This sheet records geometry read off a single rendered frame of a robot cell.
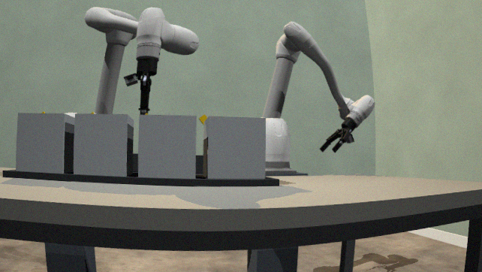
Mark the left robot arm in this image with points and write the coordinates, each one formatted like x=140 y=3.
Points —
x=278 y=139

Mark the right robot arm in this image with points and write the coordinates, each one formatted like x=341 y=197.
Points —
x=153 y=32

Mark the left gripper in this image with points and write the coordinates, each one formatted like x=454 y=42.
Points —
x=347 y=127

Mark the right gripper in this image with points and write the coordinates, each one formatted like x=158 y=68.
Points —
x=147 y=68

